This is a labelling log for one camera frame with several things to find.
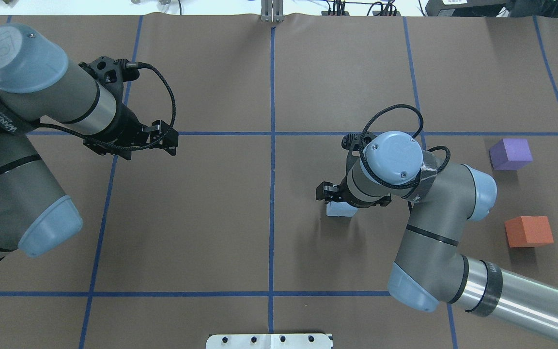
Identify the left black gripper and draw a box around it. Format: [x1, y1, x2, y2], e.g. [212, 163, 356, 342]
[83, 99, 179, 156]

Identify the orange foam block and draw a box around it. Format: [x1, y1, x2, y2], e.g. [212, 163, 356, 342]
[504, 216, 554, 248]

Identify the aluminium frame post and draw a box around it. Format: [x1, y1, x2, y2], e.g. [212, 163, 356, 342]
[261, 0, 285, 23]

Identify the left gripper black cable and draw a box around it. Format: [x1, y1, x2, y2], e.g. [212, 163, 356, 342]
[32, 62, 177, 151]

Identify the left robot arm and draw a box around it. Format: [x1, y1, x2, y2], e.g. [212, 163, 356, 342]
[0, 23, 179, 262]

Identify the light blue foam block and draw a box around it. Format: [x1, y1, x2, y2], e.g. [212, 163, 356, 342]
[326, 202, 359, 217]

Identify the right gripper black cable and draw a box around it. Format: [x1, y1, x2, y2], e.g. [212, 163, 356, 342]
[359, 104, 451, 190]

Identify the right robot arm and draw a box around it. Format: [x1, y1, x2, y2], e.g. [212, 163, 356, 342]
[316, 131, 558, 342]

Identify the purple foam block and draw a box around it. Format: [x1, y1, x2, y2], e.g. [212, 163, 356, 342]
[489, 138, 533, 171]

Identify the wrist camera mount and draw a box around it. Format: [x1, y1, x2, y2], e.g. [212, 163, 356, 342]
[78, 56, 140, 102]
[341, 132, 376, 172]

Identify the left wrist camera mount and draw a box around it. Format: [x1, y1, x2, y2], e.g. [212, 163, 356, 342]
[78, 56, 140, 102]

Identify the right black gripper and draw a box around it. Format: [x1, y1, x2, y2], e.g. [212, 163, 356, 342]
[316, 182, 390, 208]

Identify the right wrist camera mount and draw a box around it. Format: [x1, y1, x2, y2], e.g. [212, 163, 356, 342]
[341, 132, 376, 172]

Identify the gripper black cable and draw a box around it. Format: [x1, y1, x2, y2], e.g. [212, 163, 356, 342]
[359, 104, 451, 190]
[32, 62, 177, 151]

